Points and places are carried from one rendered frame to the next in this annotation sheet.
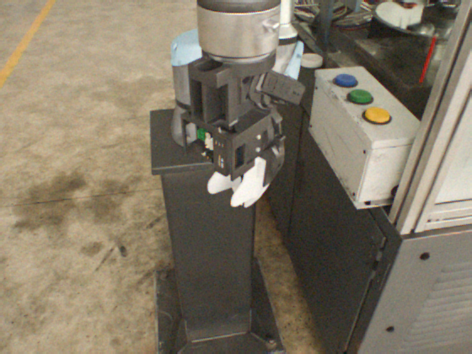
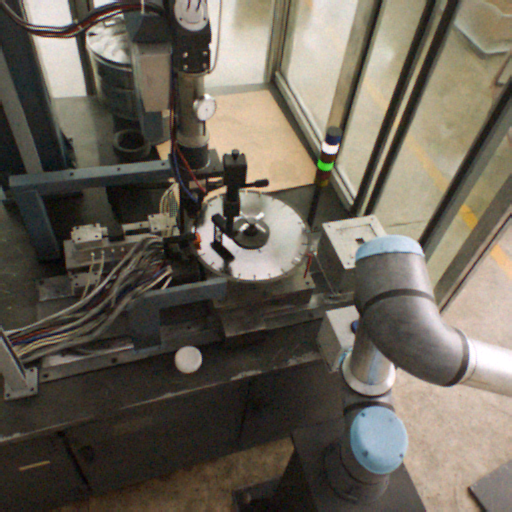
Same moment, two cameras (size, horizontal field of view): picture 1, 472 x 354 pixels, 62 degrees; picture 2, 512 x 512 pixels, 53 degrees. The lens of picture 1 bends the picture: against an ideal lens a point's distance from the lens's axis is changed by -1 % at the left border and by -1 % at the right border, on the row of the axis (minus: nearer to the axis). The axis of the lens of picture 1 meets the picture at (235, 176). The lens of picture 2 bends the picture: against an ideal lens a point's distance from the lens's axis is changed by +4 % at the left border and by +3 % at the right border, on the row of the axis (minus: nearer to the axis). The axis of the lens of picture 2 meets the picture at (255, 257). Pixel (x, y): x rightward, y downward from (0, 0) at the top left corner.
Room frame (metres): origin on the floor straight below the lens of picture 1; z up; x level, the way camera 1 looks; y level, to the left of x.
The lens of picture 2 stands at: (1.19, 0.41, 2.00)
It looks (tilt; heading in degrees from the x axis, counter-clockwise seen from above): 51 degrees down; 256
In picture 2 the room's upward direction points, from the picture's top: 9 degrees clockwise
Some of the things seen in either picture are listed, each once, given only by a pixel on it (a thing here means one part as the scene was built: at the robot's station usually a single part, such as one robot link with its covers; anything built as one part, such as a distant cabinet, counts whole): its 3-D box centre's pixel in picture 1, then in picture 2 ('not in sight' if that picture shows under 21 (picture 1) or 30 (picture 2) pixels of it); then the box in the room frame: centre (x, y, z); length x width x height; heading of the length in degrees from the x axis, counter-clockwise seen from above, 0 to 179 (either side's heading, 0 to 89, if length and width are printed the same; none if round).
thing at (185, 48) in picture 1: (203, 64); (373, 441); (0.79, 0.07, 0.91); 0.13 x 0.12 x 0.14; 82
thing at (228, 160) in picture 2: not in sight; (233, 184); (1.06, -0.48, 1.17); 0.06 x 0.05 x 0.20; 1
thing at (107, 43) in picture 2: not in sight; (140, 88); (1.31, -1.24, 0.93); 0.31 x 0.31 x 0.36
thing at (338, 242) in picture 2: not in sight; (354, 256); (0.66, -0.52, 0.82); 0.18 x 0.18 x 0.15; 10
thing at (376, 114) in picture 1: (376, 117); not in sight; (0.60, -0.25, 0.90); 0.04 x 0.04 x 0.02
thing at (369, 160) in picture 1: (359, 131); (373, 332); (0.67, -0.25, 0.82); 0.28 x 0.11 x 0.15; 10
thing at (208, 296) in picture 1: (210, 238); (324, 508); (0.79, 0.07, 0.37); 0.40 x 0.40 x 0.75; 10
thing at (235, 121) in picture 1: (233, 107); not in sight; (0.36, 0.00, 1.05); 0.09 x 0.08 x 0.12; 140
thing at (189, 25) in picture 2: not in sight; (176, 35); (1.19, -0.63, 1.45); 0.35 x 0.07 x 0.28; 100
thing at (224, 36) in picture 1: (241, 27); not in sight; (0.36, -0.01, 1.13); 0.08 x 0.08 x 0.05
